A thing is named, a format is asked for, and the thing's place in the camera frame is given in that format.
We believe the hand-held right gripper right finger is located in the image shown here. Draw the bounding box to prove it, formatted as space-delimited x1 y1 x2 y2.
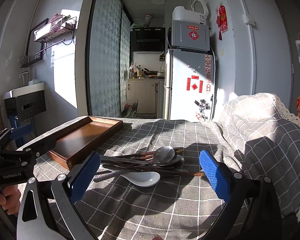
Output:
199 149 283 240

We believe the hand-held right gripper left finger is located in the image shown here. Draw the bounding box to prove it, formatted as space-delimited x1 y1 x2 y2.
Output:
16 151 101 240

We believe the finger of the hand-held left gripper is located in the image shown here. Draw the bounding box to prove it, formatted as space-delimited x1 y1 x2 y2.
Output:
15 137 57 162
0 123 34 145

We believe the metal table knife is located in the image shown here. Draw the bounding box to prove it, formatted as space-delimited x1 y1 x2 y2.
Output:
93 167 150 183

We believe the brown wooden tray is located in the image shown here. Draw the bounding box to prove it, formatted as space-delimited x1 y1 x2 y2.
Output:
17 116 124 171

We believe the dark metal spoon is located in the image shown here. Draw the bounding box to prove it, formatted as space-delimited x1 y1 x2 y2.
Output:
130 154 185 171

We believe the shiny metal spoon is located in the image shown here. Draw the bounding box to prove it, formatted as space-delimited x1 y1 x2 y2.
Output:
120 146 176 165

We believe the white ceramic spoon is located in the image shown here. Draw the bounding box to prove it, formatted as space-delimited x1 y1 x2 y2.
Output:
99 164 161 187

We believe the person's left hand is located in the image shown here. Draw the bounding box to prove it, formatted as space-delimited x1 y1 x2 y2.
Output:
0 185 22 216

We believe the blue plastic stool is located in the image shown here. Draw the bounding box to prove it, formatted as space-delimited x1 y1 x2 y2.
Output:
8 111 24 143

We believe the white wash basin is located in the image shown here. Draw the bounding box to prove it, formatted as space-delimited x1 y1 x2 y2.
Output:
2 81 45 100

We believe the metal water tap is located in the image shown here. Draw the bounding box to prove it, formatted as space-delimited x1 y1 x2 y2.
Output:
18 67 30 81

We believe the checked cloth with lace trim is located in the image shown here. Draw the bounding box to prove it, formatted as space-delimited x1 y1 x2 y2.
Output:
211 92 300 222

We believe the dark grey checked tablecloth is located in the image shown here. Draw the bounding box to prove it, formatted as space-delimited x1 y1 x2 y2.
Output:
17 116 255 240

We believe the rubbish bag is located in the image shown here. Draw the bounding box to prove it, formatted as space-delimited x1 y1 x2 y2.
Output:
124 99 139 118

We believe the silver refrigerator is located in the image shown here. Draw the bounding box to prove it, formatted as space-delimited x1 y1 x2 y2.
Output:
163 49 216 121

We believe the beige kitchen cabinet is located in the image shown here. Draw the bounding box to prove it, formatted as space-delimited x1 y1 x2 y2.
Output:
126 78 164 115

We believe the patterned sliding door panel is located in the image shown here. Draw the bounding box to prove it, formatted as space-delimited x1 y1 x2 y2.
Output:
119 9 132 113
87 0 123 118

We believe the black wok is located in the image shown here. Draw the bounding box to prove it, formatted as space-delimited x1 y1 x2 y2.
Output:
143 68 159 77

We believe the grey microwave oven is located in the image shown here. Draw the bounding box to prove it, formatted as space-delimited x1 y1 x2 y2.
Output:
170 0 211 52

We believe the black range hood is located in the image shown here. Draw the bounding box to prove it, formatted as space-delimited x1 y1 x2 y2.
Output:
130 27 166 53

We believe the red hanging ornament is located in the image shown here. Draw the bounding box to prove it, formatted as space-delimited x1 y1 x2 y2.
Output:
216 4 228 41

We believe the black wire wall rack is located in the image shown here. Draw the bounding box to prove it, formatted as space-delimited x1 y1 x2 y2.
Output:
20 14 78 68

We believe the white wall switch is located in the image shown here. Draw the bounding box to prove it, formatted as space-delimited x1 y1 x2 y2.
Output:
242 12 256 26

